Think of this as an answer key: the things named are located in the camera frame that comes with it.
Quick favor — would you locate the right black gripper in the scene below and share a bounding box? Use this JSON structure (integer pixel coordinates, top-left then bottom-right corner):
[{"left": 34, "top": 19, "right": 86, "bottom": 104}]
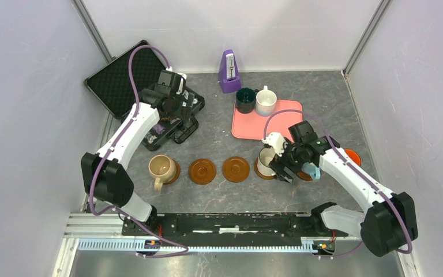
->
[{"left": 268, "top": 137, "right": 306, "bottom": 184}]

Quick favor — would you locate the wooden coaster five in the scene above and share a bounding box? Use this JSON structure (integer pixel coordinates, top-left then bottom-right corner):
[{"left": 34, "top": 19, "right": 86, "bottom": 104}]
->
[{"left": 296, "top": 171, "right": 313, "bottom": 181}]

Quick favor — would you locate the light blue mug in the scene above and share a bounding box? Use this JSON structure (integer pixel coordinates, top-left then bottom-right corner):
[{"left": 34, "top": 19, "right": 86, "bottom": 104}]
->
[{"left": 302, "top": 163, "right": 321, "bottom": 180}]

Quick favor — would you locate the white mug black rim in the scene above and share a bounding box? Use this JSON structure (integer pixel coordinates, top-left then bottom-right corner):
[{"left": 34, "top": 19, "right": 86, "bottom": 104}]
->
[{"left": 256, "top": 147, "right": 276, "bottom": 178}]

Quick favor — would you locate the wooden coaster four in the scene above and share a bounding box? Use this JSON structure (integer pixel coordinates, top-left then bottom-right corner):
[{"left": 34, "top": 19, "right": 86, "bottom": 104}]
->
[{"left": 253, "top": 158, "right": 275, "bottom": 180}]

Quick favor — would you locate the wooden coaster two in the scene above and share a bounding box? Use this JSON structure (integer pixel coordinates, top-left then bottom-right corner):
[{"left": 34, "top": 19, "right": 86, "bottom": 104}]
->
[{"left": 222, "top": 156, "right": 250, "bottom": 183}]

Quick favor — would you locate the pink tray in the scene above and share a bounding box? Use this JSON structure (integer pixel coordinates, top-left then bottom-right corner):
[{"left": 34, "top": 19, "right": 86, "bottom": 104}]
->
[{"left": 231, "top": 100, "right": 303, "bottom": 141}]

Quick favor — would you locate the orange mug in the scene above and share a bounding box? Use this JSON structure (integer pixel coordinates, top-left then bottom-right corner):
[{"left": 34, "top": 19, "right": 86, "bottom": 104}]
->
[{"left": 344, "top": 148, "right": 362, "bottom": 166}]

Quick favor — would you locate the beige ceramic mug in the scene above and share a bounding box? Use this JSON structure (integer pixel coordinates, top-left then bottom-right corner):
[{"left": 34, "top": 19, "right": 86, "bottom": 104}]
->
[{"left": 148, "top": 155, "right": 176, "bottom": 192}]

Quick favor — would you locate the wooden coaster one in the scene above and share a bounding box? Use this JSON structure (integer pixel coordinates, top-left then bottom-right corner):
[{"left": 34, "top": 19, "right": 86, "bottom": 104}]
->
[{"left": 164, "top": 160, "right": 181, "bottom": 185}]

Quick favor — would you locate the dark green mug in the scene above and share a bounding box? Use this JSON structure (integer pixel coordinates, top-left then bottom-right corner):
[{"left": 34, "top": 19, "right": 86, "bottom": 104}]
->
[{"left": 235, "top": 88, "right": 256, "bottom": 114}]

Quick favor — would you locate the wooden coaster three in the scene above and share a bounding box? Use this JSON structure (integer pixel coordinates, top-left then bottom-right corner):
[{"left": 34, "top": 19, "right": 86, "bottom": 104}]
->
[{"left": 188, "top": 158, "right": 216, "bottom": 185}]

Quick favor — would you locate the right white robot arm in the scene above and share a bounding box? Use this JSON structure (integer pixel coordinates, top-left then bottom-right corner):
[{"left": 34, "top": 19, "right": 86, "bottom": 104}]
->
[{"left": 262, "top": 121, "right": 418, "bottom": 257}]

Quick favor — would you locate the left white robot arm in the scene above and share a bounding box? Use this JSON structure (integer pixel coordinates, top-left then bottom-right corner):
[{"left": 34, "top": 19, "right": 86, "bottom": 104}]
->
[{"left": 81, "top": 68, "right": 194, "bottom": 235}]

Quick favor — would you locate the black poker chip case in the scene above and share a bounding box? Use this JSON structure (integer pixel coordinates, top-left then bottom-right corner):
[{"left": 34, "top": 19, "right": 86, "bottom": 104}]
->
[{"left": 84, "top": 40, "right": 205, "bottom": 151}]

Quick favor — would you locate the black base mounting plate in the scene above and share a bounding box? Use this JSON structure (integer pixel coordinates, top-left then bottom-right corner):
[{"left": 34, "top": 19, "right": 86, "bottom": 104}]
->
[{"left": 121, "top": 212, "right": 349, "bottom": 248}]

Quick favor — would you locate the purple metronome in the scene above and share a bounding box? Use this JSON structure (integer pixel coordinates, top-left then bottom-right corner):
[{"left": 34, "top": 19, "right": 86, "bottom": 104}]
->
[{"left": 218, "top": 49, "right": 242, "bottom": 94}]

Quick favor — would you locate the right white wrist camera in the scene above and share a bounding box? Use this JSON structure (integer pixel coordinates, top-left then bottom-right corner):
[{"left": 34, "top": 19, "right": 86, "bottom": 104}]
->
[{"left": 262, "top": 132, "right": 287, "bottom": 156}]

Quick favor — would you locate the aluminium frame rail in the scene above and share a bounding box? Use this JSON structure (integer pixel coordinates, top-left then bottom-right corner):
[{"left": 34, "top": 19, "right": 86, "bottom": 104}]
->
[{"left": 65, "top": 214, "right": 360, "bottom": 257}]

